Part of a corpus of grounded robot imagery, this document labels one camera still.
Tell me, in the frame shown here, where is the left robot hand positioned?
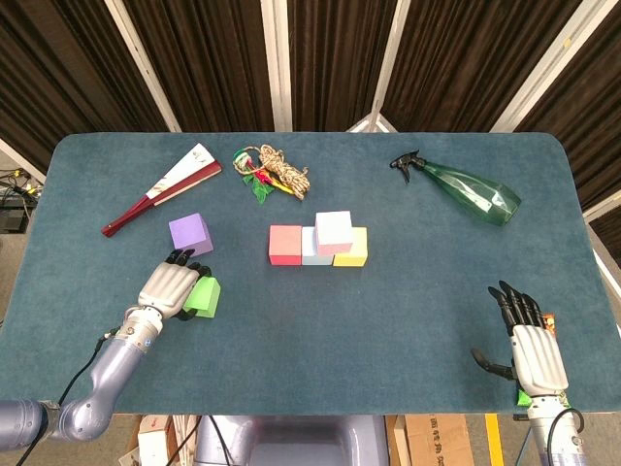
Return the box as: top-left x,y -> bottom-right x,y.
137,248 -> 212,322

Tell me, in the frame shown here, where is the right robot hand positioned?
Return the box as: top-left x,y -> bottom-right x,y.
470,280 -> 570,397

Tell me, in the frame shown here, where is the green foam cube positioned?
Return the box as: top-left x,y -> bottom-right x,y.
182,275 -> 221,320

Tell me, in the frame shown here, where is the purple foam cube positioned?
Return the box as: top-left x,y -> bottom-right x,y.
168,212 -> 214,258

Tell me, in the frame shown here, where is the red foam cube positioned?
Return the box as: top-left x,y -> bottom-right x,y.
268,224 -> 305,267

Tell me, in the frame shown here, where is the pink foam cube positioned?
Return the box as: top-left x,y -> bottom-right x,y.
314,210 -> 355,257

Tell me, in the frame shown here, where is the yellow foam cube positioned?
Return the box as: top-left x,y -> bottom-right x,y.
332,225 -> 369,268

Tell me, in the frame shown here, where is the snack packet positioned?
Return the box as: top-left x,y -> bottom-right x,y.
515,314 -> 572,408

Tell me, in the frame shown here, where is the folded red paper fan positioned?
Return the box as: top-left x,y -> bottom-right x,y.
100,142 -> 223,239

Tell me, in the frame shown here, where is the brown cardboard box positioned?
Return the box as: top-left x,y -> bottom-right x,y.
385,415 -> 474,466

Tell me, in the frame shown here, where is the colourful feather toy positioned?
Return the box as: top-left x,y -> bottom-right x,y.
231,148 -> 292,208

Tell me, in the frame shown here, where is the light blue foam cube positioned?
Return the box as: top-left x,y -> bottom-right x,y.
301,225 -> 335,267

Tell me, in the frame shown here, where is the blue felt table cloth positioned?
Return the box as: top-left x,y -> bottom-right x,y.
0,131 -> 621,416

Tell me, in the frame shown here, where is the white cardboard box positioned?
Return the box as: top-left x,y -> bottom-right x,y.
137,415 -> 171,466

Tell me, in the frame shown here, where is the black electronics box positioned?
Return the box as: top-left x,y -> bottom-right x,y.
0,206 -> 26,234

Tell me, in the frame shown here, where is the green plastic spray bottle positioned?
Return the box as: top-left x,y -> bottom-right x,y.
388,149 -> 523,228

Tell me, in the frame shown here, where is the grey-blue robot torso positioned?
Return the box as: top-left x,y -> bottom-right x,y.
193,415 -> 389,466

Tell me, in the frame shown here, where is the dark brown curtain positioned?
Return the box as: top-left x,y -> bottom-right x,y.
0,0 -> 621,215

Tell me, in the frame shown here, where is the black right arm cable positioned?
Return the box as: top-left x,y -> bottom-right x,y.
546,407 -> 585,466

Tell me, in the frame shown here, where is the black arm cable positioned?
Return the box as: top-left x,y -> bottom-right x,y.
546,407 -> 585,466
14,327 -> 120,466

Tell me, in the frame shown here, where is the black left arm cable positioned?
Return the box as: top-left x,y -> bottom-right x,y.
14,327 -> 120,466

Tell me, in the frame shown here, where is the black torso cable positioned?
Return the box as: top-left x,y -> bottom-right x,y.
208,416 -> 229,466

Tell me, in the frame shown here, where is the coiled beige rope bundle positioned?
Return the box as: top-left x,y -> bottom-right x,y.
259,144 -> 311,200

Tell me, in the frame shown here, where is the white partition frame post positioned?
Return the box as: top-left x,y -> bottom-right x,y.
104,0 -> 183,133
260,0 -> 295,133
0,137 -> 48,184
344,0 -> 412,133
581,191 -> 621,292
489,0 -> 608,133

